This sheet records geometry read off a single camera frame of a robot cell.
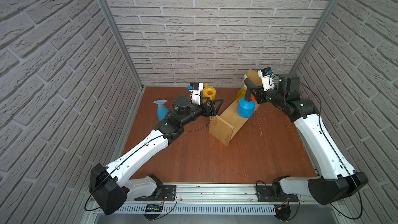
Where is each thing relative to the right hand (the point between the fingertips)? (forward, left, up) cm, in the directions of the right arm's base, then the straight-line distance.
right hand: (249, 87), depth 71 cm
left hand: (-4, +17, +1) cm, 17 cm away
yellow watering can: (+24, +17, -27) cm, 39 cm away
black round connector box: (-46, -12, -36) cm, 60 cm away
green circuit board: (-41, +48, -37) cm, 73 cm away
